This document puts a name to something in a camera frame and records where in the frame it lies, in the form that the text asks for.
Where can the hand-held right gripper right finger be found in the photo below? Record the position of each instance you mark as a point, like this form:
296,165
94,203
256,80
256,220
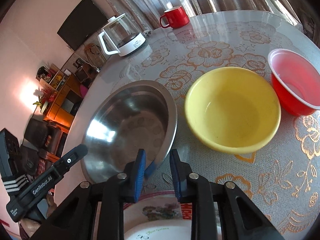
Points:
175,180

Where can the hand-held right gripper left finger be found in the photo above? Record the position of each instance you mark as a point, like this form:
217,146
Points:
140,177

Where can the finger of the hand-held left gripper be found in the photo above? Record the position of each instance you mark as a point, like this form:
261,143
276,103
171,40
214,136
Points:
72,157

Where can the large floral plate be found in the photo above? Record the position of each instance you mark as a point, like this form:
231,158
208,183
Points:
162,210

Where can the white plate with rose print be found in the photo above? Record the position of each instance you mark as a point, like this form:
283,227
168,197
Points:
160,233

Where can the stainless steel bowl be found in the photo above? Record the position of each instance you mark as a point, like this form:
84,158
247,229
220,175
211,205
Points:
130,120

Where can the yellow plastic bowl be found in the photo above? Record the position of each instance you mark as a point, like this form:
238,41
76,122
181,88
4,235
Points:
232,110

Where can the red plastic bowl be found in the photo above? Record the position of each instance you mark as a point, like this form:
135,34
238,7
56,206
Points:
292,80

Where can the person's left forearm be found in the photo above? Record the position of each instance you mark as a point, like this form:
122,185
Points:
10,155

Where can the person's left hand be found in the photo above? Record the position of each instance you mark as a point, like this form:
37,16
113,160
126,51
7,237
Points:
32,227

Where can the black cushioned wooden armchair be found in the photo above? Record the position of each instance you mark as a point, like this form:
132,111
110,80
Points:
30,162
36,131

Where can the orange wooden cabinet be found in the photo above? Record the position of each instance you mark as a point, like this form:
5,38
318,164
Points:
60,105

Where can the potted plant in white planter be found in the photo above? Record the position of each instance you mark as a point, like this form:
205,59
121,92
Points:
43,106

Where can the pink plastic bag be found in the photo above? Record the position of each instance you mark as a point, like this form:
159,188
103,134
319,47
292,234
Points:
84,90

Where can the red decorative branches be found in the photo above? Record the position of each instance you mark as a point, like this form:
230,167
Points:
46,91

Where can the wooden display shelf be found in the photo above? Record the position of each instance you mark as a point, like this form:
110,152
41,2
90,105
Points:
56,78

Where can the small old television set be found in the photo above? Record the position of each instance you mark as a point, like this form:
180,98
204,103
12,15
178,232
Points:
80,74

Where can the small white device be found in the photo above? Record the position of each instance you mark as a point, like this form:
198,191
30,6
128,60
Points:
67,72

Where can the wooden chair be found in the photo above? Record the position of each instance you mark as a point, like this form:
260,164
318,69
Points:
93,52

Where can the white glass electric kettle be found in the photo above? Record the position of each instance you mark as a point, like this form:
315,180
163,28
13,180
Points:
125,40

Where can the black flat screen television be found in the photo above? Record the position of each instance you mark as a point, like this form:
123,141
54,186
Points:
82,22

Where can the grey kettle plug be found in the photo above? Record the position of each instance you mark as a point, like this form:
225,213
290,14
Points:
147,33

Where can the red mug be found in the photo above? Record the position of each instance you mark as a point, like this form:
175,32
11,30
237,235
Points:
176,17

